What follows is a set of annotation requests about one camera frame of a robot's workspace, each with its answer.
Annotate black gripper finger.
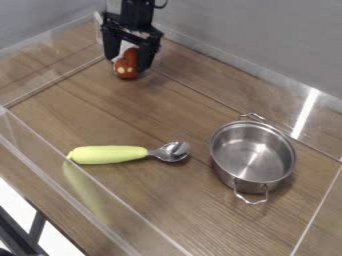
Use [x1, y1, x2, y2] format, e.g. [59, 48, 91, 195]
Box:
[138, 44, 159, 73]
[102, 28, 122, 60]

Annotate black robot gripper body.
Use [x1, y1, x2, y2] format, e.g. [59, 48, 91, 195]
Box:
[102, 12, 163, 47]

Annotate red white toy mushroom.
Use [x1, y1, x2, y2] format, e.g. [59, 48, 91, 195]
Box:
[111, 42, 139, 80]

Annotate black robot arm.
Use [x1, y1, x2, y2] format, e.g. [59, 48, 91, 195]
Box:
[101, 0, 169, 73]

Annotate stainless steel pot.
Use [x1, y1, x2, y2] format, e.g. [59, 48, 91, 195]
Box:
[210, 112, 297, 205]

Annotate clear acrylic corner bracket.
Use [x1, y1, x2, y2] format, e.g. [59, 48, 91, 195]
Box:
[94, 11, 103, 45]

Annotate spoon with yellow handle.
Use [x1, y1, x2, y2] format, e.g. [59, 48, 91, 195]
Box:
[67, 142, 191, 165]

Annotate black metal table frame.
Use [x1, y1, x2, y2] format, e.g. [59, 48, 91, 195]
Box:
[0, 206, 50, 256]

